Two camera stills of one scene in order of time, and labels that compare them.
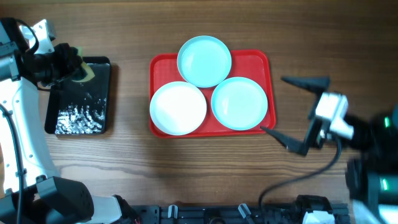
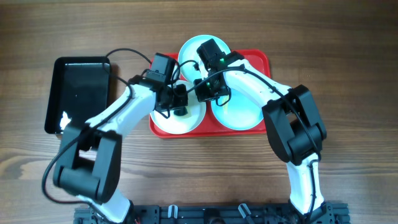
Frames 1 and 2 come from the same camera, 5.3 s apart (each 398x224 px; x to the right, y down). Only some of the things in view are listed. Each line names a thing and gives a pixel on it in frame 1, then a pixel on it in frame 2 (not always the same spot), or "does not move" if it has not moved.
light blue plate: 239,103 does not move
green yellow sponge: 90,74 to 181,112
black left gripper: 66,53 to 178,101
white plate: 178,108 does not move
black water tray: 75,107 does not move
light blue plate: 204,61 does not move
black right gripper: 314,84 to 203,96
